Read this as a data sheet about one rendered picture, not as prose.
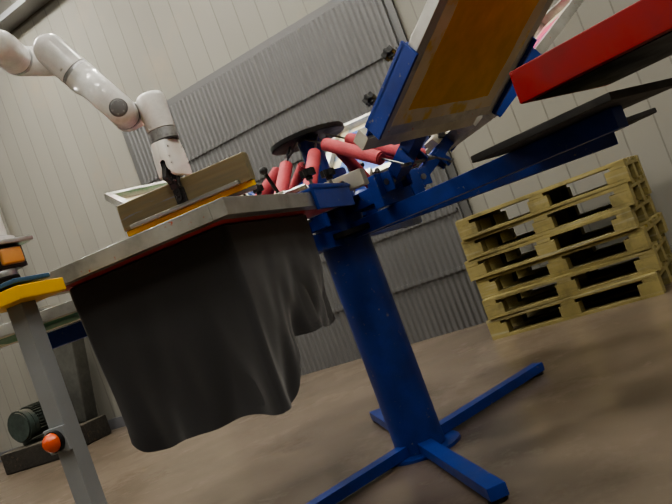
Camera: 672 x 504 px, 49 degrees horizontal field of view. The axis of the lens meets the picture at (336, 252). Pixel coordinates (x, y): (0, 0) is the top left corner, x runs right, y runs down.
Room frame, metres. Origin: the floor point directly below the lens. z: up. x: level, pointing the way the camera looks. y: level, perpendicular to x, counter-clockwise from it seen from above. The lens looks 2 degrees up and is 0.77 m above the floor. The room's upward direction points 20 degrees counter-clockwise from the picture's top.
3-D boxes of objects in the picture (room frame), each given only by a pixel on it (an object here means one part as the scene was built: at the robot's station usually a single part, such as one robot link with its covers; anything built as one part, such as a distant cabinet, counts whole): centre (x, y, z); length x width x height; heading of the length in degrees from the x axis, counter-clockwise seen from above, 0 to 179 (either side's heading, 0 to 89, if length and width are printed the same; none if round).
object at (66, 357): (7.77, 3.39, 0.76); 0.91 x 0.90 x 1.53; 149
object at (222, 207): (1.96, 0.31, 0.97); 0.79 x 0.58 x 0.04; 160
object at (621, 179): (4.93, -1.45, 0.41); 1.15 x 0.80 x 0.82; 59
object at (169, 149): (1.94, 0.32, 1.20); 0.10 x 0.08 x 0.11; 160
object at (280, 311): (1.83, 0.14, 0.74); 0.46 x 0.04 x 0.42; 160
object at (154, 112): (1.95, 0.36, 1.33); 0.15 x 0.10 x 0.11; 95
